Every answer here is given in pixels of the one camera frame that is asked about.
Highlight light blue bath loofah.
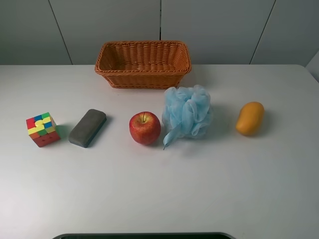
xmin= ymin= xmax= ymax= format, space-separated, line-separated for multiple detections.
xmin=162 ymin=85 xmax=213 ymax=148

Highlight red apple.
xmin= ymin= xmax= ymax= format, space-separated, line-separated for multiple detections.
xmin=129 ymin=112 xmax=161 ymax=145

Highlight orange wicker basket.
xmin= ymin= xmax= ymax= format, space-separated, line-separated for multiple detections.
xmin=95 ymin=40 xmax=191 ymax=89

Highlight grey whiteboard eraser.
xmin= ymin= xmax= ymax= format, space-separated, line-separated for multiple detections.
xmin=68 ymin=109 xmax=107 ymax=148

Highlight yellow mango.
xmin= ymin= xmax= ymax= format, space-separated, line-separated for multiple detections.
xmin=235 ymin=102 xmax=265 ymax=136

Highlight multicoloured puzzle cube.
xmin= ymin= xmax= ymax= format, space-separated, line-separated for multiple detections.
xmin=26 ymin=112 xmax=60 ymax=147

